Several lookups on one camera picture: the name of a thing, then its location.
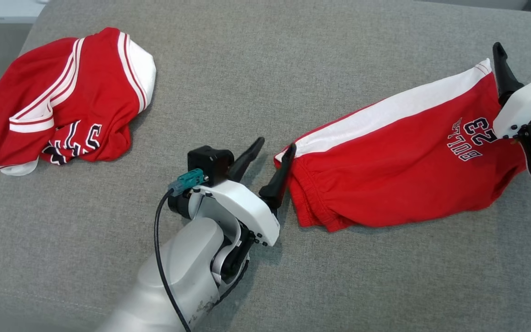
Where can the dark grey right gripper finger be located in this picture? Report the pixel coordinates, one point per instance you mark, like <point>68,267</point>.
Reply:
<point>505,78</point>

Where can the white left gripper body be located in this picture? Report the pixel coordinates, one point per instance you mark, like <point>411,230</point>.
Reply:
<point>247,207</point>

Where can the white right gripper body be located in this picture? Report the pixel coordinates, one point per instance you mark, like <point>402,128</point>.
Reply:
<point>528,106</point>

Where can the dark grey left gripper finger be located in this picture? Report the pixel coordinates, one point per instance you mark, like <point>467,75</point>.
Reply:
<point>247,157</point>
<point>279,182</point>

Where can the red Bulls 23 shorts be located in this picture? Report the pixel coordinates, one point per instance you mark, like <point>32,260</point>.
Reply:
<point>385,161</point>

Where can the red Bulls 23 jersey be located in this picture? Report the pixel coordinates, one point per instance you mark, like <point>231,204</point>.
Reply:
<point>95,83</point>

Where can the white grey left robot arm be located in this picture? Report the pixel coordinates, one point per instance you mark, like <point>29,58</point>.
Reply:
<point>178,281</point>

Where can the flat white box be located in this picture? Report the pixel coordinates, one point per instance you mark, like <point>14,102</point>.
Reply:
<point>16,11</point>

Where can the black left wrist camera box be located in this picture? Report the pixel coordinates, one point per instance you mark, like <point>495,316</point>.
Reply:
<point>210,163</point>

